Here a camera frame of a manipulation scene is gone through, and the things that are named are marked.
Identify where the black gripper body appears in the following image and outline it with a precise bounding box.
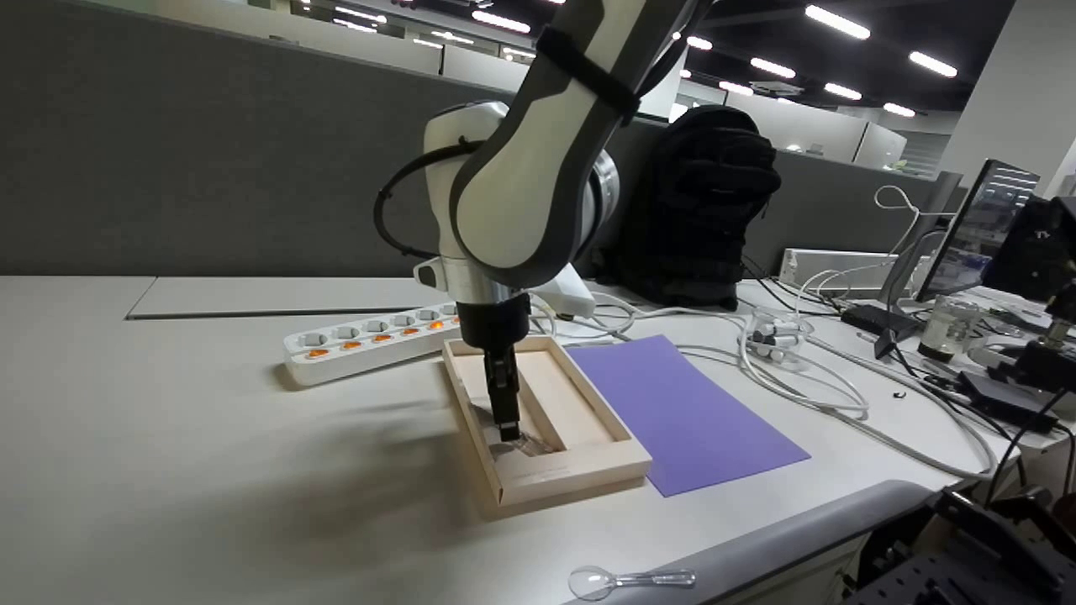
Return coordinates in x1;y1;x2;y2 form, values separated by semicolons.
456;296;530;357

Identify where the white cable bundle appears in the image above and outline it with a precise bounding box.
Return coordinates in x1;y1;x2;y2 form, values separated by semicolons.
534;281;1001;479

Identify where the clear plastic spoon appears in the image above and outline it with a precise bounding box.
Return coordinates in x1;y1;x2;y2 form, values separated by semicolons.
569;563;697;603

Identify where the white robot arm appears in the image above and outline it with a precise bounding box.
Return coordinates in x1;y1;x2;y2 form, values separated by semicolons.
417;0;712;441

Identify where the grey desk partition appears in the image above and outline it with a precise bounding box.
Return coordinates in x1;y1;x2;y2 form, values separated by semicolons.
0;0;967;281

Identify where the black backpack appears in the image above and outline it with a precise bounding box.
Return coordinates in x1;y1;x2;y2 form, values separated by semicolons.
612;105;781;310

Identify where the blue purple mat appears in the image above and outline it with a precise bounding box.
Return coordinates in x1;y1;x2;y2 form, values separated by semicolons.
569;335;807;498

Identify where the computer monitor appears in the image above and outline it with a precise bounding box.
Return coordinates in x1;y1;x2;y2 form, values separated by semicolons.
918;158;1039;302

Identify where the wooden divided tray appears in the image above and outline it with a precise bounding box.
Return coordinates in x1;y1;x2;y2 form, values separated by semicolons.
445;335;651;517

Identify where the white power strip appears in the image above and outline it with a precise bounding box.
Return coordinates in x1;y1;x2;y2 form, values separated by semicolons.
281;302;462;385

